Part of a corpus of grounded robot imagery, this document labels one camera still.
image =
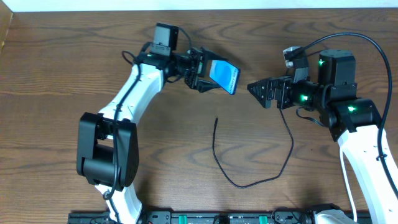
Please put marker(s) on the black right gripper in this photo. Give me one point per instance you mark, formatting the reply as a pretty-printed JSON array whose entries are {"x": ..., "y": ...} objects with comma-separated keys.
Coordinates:
[{"x": 282, "y": 92}]

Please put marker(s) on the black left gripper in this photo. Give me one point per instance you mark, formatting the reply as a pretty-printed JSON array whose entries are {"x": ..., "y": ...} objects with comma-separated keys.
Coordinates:
[{"x": 195, "y": 69}]

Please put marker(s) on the blue Galaxy smartphone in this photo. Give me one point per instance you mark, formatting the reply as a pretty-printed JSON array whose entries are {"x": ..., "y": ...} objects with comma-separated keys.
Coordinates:
[{"x": 225, "y": 74}]

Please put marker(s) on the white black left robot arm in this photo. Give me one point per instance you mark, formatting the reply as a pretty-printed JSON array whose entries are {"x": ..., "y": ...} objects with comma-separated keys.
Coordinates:
[{"x": 107, "y": 149}]

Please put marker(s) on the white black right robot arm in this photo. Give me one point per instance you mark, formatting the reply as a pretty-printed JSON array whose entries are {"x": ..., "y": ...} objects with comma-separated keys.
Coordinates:
[{"x": 354, "y": 123}]

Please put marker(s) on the brown wooden side panel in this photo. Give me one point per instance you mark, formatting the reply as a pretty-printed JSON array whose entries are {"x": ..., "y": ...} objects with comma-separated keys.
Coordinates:
[{"x": 6, "y": 16}]

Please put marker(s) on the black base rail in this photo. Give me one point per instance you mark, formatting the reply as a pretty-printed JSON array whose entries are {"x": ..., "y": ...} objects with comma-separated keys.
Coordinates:
[{"x": 167, "y": 217}]

